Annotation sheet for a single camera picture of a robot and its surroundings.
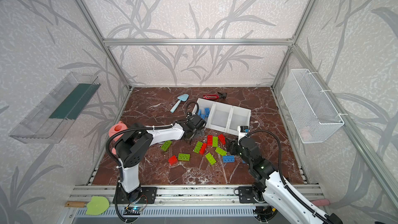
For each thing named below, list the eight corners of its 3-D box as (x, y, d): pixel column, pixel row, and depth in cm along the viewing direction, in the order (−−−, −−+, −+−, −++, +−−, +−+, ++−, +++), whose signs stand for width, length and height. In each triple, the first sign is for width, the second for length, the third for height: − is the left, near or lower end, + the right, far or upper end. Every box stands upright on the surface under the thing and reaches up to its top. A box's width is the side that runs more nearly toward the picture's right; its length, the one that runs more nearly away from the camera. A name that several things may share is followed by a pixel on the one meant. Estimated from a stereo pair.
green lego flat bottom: (178, 160, 87) (177, 158, 85) (178, 154, 89) (178, 153, 87) (189, 160, 87) (189, 158, 85) (190, 154, 89) (189, 153, 87)
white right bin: (225, 133, 97) (226, 127, 91) (230, 111, 108) (232, 105, 102) (245, 138, 95) (248, 132, 89) (249, 116, 106) (251, 109, 100)
